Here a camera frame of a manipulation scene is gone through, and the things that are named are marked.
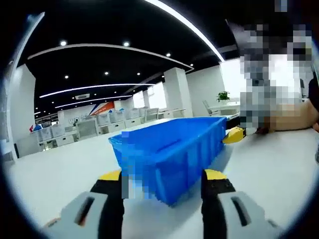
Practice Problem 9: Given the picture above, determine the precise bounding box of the row of white cabinets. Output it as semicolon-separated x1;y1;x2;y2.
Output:
29;108;160;150

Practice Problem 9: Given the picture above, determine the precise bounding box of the red and blue wall poster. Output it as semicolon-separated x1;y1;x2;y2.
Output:
89;101;116;117

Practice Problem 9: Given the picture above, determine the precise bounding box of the white table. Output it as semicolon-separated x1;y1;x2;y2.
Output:
3;117;319;239

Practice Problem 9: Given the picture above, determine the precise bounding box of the person's dark clothing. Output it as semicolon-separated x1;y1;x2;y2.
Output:
308;74;319;112

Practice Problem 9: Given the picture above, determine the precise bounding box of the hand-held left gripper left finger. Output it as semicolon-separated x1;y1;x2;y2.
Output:
43;170;125;239

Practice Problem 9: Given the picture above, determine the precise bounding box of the blue plastic box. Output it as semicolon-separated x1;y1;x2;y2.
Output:
108;116;228;208

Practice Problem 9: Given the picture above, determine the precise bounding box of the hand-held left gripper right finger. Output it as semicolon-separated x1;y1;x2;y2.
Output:
201;169;282;239

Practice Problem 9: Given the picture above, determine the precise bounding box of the green potted plant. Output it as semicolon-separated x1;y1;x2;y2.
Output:
216;91;231;103

